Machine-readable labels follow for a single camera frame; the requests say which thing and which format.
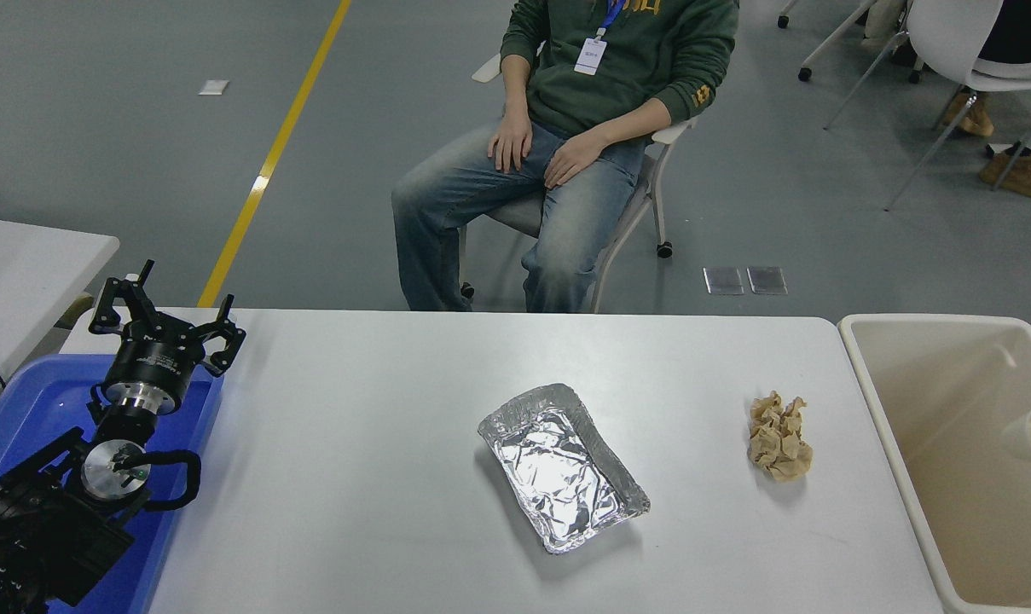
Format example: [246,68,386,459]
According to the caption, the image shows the white shell chair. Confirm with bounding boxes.
[825,0,1031,212]

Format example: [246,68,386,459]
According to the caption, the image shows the white ID badge with lanyard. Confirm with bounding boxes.
[574,0,625,77]

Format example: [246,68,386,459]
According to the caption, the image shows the white side table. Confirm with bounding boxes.
[0,215,120,406]

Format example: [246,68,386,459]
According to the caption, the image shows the person's right hand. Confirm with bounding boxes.
[487,119,534,175]

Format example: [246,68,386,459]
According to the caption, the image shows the person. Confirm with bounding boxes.
[391,0,739,313]
[941,0,1031,203]

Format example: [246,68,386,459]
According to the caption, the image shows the white wheeled chair legs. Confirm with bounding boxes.
[775,0,921,84]

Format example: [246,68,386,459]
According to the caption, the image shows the person's left hand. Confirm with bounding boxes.
[544,136,605,191]

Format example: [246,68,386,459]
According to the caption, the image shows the large pale plastic bin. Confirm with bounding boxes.
[837,314,1031,614]

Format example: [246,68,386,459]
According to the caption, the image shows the silver foil tray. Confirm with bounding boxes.
[478,383,652,556]

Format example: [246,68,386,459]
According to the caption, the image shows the crumpled tan paper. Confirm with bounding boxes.
[747,391,814,484]

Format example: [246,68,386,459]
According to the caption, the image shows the white wheeled chair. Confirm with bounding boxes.
[457,53,698,313]

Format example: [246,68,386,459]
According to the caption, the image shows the white paper cup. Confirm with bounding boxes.
[1001,397,1031,468]

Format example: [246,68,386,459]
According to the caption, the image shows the blue plastic tray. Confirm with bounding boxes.
[0,354,226,614]

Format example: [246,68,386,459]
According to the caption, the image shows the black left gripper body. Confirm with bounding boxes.
[103,329,205,402]

